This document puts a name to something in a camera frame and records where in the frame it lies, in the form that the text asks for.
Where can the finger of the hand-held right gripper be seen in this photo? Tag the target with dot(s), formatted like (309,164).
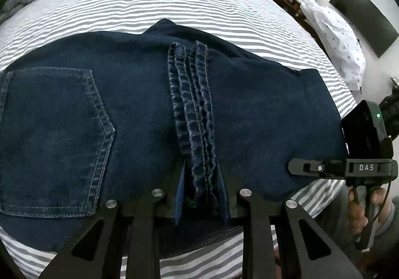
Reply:
(311,168)

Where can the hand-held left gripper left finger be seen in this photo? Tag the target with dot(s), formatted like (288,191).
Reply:
(179,194)

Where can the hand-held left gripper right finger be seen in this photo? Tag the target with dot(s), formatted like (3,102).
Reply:
(225,201)

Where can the dark blue denim pants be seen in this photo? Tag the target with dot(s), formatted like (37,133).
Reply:
(93,110)

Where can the person's right forearm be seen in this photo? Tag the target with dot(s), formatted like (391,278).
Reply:
(389,221)

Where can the person's right hand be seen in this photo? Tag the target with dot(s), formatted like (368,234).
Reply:
(378,198)

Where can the dark cloth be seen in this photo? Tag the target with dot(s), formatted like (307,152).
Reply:
(391,107)

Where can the white dotted cloth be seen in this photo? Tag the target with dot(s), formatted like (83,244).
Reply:
(333,35)

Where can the black flat television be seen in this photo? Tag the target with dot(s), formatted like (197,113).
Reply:
(364,17)

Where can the dark wooden cabinet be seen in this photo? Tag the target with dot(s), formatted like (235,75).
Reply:
(291,3)

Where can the grey white striped bed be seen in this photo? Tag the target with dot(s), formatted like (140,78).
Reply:
(156,1)

